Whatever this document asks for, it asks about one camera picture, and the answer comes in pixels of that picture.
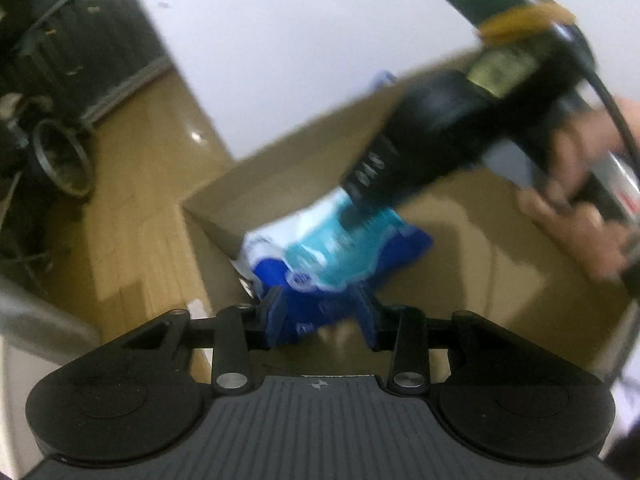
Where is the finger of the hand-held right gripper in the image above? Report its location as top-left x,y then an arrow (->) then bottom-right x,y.
339,135 -> 402,227

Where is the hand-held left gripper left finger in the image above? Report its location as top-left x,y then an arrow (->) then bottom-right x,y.
120,286 -> 287,395

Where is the large cardboard box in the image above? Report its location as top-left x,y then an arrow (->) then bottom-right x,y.
181,67 -> 640,386

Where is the person's right hand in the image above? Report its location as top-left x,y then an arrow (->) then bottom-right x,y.
517,97 -> 640,283

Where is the black cable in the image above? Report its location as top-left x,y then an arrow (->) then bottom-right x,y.
560,20 -> 640,161

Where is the teal blue white plastic packet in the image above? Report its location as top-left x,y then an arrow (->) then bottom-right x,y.
242,195 -> 434,347

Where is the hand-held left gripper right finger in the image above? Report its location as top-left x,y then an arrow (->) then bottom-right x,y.
351,284 -> 531,395

